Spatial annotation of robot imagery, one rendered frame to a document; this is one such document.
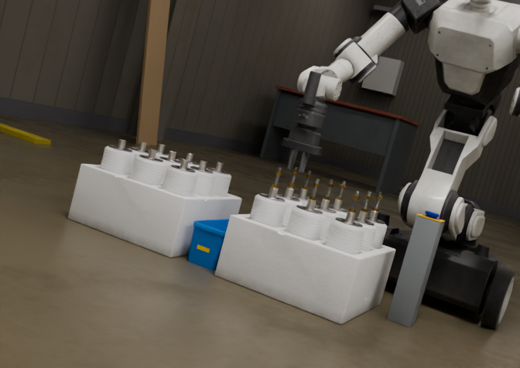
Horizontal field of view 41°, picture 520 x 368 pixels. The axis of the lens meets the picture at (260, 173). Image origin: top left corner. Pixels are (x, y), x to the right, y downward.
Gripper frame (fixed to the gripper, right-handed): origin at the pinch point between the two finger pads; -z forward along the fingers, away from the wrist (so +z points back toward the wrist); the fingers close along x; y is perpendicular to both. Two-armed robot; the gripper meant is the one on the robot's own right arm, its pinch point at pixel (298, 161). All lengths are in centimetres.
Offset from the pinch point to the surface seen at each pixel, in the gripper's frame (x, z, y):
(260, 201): -0.8, -12.9, -16.4
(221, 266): -5.6, -33.3, -19.7
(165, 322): 9, -37, -68
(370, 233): 27.7, -13.6, -1.8
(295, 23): -291, 124, 566
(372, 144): -144, 8, 521
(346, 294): 30.9, -28.7, -18.8
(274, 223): 4.2, -17.7, -14.6
